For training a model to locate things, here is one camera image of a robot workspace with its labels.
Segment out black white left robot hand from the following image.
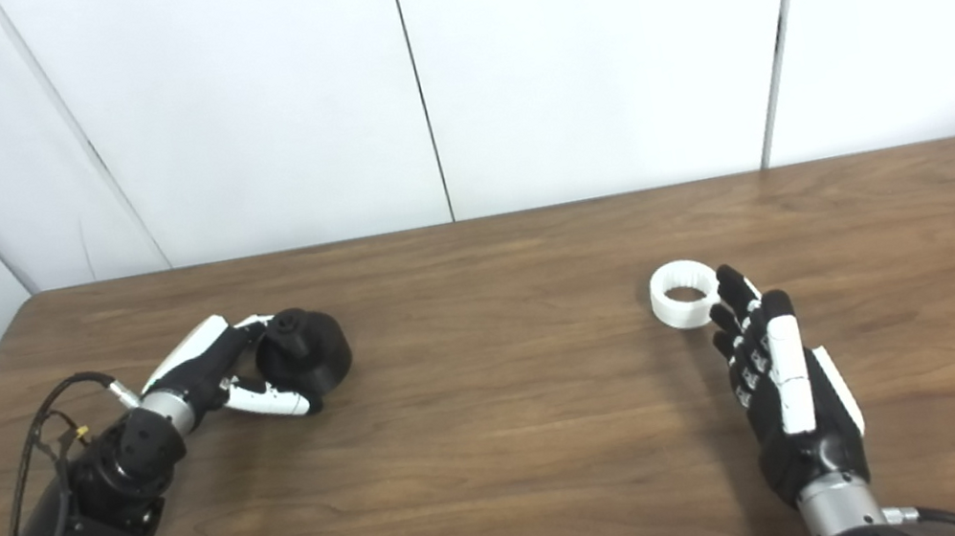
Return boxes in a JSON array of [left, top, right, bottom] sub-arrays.
[[129, 300, 326, 442]]

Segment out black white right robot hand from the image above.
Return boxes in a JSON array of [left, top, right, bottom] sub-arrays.
[[700, 247, 877, 518]]

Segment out round black plastic part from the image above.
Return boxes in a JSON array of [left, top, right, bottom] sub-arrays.
[[248, 301, 359, 407]]

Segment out white toothed plastic ring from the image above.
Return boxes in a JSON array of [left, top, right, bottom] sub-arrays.
[[644, 255, 727, 335]]

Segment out thin wires with yellow connector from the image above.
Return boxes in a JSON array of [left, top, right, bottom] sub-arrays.
[[28, 409, 98, 471]]

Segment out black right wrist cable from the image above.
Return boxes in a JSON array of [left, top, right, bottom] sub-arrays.
[[881, 497, 955, 536]]

